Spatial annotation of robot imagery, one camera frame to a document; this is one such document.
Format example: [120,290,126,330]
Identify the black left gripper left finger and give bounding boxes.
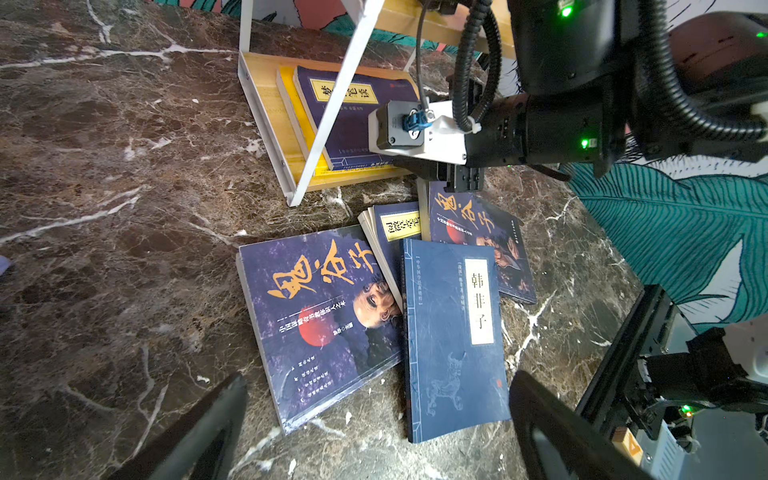
[110,373,248,479]

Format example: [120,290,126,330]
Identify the purple portrait book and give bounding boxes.
[419,181,537,305]
[236,225,403,434]

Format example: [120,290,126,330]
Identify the dark blue book white label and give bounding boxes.
[401,238,510,444]

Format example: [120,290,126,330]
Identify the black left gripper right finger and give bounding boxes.
[509,370,650,479]

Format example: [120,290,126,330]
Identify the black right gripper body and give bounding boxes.
[393,156,486,193]

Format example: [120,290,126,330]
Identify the white wooden two-tier shelf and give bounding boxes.
[238,1,481,207]

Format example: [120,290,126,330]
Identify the small blue book yellow label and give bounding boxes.
[358,201,421,309]

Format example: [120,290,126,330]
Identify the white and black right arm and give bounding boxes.
[368,1,767,192]

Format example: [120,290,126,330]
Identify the yellow book on shelf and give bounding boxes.
[276,65,316,160]

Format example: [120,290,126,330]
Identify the purple portrait book left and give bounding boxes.
[236,225,403,434]

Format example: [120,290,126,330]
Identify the black front rail base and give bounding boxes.
[574,284,768,480]

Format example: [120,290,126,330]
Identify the purple portrait book right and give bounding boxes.
[419,181,537,305]

